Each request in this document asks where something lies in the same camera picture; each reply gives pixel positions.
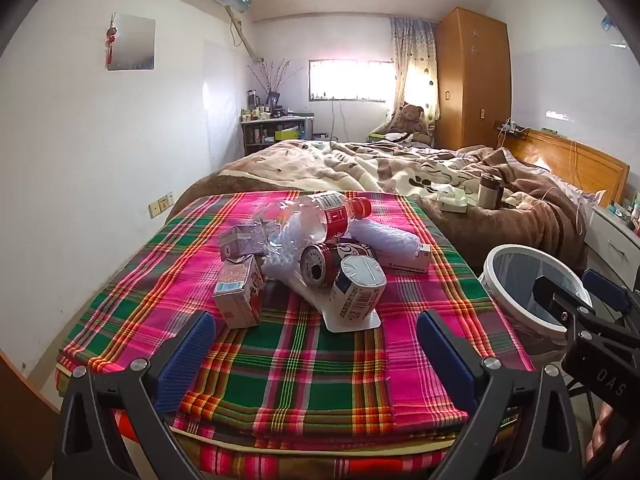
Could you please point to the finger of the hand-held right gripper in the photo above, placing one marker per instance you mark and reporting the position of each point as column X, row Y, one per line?
column 607, row 290
column 557, row 297

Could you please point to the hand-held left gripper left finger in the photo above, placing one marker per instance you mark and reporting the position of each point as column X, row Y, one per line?
column 190, row 355

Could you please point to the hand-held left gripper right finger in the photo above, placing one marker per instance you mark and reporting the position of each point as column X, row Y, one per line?
column 445, row 360

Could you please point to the white trash bin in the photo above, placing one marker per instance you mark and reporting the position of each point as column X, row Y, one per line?
column 520, row 280

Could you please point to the white cup blue label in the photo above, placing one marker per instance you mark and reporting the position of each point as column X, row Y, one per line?
column 357, row 290

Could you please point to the red drink can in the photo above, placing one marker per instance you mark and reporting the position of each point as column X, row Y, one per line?
column 320, row 262

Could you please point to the clear plastic bottle red label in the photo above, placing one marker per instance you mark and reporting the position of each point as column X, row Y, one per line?
column 300, row 220

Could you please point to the person's right hand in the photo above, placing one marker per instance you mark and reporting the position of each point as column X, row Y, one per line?
column 602, row 435

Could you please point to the white nightstand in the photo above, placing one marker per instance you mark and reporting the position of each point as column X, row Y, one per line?
column 610, row 240

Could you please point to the pink milk carton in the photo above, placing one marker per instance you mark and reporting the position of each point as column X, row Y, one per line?
column 240, row 290

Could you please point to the small cream cardboard box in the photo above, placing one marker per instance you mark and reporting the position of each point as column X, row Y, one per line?
column 407, row 261

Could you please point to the pink green plaid cloth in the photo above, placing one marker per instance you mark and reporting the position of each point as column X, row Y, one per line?
column 310, row 360

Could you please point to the brown thermos cup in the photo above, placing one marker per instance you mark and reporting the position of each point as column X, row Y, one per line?
column 489, row 192

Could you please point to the wooden headboard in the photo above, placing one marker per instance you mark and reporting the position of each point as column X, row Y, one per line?
column 575, row 160

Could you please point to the white tissue box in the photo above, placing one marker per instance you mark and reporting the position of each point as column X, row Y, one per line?
column 452, row 202

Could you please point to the brown cream bed blanket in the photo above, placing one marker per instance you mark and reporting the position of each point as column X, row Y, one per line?
column 375, row 165

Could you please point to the wooden wardrobe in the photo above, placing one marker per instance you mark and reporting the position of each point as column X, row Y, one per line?
column 470, row 85

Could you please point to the brown teddy bear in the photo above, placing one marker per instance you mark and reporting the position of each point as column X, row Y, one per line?
column 411, row 120

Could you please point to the dark storage shelf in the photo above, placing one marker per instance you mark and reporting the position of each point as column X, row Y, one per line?
column 260, row 135

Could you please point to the green box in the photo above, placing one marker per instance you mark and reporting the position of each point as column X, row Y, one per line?
column 287, row 134

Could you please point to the patterned curtain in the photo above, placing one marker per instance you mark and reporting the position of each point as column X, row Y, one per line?
column 415, row 60

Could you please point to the dry flower branches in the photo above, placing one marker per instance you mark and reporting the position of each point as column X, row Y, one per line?
column 275, row 77

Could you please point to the window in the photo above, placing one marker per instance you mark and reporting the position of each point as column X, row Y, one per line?
column 350, row 80

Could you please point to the white air conditioner pipe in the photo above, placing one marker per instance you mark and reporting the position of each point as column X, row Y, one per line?
column 245, row 35

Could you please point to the red knot ornament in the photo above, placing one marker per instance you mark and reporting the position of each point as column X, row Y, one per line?
column 112, row 37

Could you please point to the wall sockets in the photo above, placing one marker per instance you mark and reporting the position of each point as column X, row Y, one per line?
column 161, row 205

